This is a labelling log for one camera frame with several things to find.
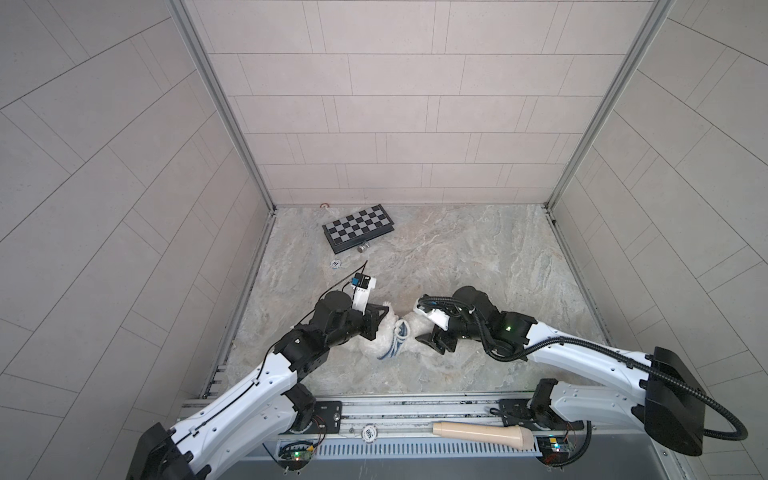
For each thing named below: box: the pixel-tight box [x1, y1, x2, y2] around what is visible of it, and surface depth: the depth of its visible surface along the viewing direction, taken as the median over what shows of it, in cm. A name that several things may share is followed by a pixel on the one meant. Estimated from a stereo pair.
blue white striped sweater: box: [377, 318, 411, 360], surface depth 74 cm
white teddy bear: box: [360, 302, 434, 359], surface depth 75 cm
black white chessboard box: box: [322, 204, 395, 255], surface depth 107 cm
